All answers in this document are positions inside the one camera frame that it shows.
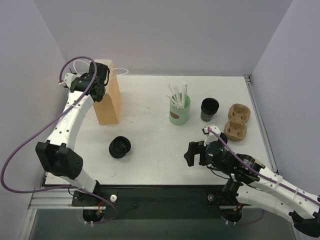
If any black cup lid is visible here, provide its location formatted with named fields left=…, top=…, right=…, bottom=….
left=218, top=132, right=228, bottom=144

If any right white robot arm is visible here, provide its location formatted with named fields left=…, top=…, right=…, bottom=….
left=184, top=140, right=320, bottom=238

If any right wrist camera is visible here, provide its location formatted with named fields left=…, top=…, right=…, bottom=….
left=202, top=124, right=221, bottom=147

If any green straw holder cup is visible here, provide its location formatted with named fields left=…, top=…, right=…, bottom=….
left=168, top=95, right=191, bottom=126

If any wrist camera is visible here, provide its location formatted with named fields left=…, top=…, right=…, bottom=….
left=58, top=73, right=77, bottom=89
left=202, top=124, right=221, bottom=147

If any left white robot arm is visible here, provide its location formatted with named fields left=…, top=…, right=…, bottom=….
left=35, top=63, right=110, bottom=206

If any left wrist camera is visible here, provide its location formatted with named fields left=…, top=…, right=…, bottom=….
left=58, top=73, right=77, bottom=89

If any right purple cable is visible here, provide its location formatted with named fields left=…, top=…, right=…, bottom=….
left=207, top=128, right=320, bottom=226

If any brown paper bag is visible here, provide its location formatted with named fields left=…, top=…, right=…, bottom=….
left=72, top=58, right=129, bottom=125

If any brown pulp cup carrier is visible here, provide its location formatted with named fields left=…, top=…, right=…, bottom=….
left=223, top=103, right=251, bottom=142

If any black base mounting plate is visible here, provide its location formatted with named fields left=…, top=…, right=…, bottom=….
left=71, top=185, right=239, bottom=223

